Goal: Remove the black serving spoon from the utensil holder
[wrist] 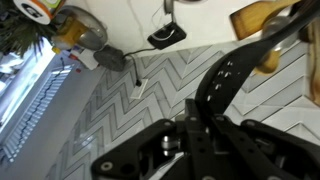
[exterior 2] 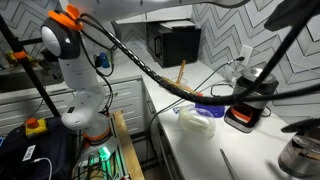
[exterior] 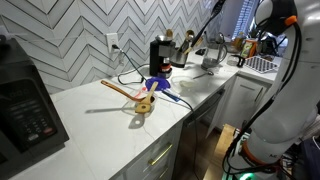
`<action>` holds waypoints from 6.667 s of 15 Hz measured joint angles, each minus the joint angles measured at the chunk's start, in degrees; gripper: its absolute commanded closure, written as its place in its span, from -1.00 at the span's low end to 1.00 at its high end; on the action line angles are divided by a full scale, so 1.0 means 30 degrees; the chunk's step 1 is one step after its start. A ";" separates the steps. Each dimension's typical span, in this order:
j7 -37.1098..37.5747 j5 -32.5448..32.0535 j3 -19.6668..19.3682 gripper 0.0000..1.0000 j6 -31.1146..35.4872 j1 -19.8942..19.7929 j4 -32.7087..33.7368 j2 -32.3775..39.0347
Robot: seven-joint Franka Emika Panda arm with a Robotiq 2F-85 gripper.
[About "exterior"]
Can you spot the patterned drying mat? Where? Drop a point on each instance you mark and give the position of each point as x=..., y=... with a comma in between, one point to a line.
x=260, y=64

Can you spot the white wall outlet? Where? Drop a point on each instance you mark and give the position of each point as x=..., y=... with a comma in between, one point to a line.
x=112, y=40

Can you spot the steel utensil holder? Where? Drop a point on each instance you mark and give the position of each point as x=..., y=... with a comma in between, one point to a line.
x=178, y=59

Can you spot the glass pitcher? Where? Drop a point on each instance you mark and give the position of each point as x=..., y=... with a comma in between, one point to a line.
x=210, y=56

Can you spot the black coffee maker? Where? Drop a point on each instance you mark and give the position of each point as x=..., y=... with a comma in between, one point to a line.
x=154, y=56

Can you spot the wooden spatula in holder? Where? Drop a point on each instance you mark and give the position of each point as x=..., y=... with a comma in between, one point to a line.
x=195, y=45

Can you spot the clear shallow bowl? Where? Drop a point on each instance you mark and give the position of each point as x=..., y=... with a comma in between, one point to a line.
x=184, y=84

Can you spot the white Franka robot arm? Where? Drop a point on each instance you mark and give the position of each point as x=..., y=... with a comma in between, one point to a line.
x=293, y=100

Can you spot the orange green carton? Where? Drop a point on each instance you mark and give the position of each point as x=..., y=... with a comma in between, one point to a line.
x=248, y=48

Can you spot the long brown wooden spoon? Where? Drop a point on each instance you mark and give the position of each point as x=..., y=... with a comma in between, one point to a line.
x=116, y=88

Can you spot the red white cup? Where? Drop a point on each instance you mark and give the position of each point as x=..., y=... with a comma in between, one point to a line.
x=166, y=69

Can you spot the wooden spoon in holder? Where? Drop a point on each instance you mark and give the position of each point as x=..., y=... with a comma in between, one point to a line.
x=169, y=32

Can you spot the black microwave oven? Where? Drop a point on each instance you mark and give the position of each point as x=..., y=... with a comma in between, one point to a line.
x=23, y=100

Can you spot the light wooden slotted spatula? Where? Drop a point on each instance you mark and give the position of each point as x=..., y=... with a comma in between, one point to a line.
x=144, y=107

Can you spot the small glass jar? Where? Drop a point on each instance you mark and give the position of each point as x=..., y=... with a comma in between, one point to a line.
x=230, y=60

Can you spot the metal spoon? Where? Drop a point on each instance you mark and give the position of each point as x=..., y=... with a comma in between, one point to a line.
x=203, y=74

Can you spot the amber bottle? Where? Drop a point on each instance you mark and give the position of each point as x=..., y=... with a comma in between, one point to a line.
x=238, y=41

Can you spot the white metal cart frame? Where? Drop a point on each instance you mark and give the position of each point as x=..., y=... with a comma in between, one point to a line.
x=237, y=135

